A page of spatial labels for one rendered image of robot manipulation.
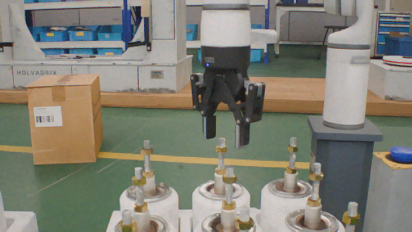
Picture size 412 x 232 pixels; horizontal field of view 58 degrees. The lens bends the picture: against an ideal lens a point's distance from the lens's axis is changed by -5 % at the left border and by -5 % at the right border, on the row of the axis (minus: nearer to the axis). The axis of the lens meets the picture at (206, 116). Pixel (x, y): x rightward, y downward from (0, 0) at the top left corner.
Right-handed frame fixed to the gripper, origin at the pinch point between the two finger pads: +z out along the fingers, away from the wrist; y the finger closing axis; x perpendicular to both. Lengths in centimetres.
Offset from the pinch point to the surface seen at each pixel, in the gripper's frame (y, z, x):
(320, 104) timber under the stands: -72, 31, 154
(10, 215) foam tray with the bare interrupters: -29.5, 16.7, -26.5
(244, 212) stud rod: 17.8, 0.8, -15.6
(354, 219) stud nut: 25.7, 2.0, -7.0
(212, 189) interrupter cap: -1.9, 9.7, -1.0
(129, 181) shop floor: -65, 35, 21
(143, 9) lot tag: -160, -22, 96
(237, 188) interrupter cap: 1.1, 9.4, 1.8
